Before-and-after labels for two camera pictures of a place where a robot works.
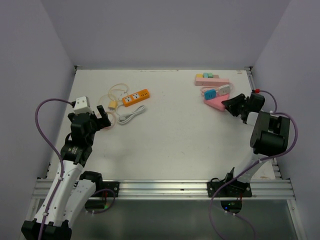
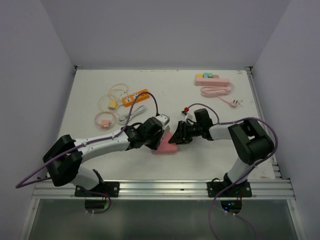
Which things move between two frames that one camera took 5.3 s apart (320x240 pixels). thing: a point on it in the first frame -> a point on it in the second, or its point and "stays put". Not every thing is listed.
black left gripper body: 96,124 -> 152,141
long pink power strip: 211,81 stays put
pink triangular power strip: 216,103 -> 164,147
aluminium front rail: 180,189 stays put
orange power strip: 135,97 stays put
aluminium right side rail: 249,71 stays put
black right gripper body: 236,106 -> 189,131
